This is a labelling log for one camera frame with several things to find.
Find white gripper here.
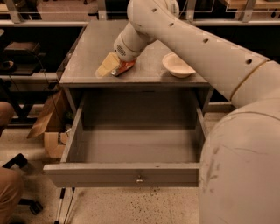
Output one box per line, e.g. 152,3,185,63
95,33,137,77

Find red coke can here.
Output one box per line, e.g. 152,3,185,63
110,59,137,76

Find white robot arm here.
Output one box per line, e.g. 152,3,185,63
96,0,280,224

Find grey cabinet with top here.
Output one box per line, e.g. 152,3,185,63
59,20,213,117

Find open grey top drawer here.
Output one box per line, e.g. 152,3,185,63
43,92,209,188

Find metal drawer knob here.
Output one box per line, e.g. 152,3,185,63
136,175,144,184

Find white paper bowl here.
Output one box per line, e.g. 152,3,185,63
162,52,196,78

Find brown cardboard box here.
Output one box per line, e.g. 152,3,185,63
27,90,71,158

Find dark box on shelf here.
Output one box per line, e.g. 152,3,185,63
4,42,40,55

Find metal cabinet leg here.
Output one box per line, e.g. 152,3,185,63
53,187,75,224

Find person leg tan trousers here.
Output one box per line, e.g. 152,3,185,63
0,101,24,224

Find black office chair base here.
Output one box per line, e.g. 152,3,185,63
2,153,44,216

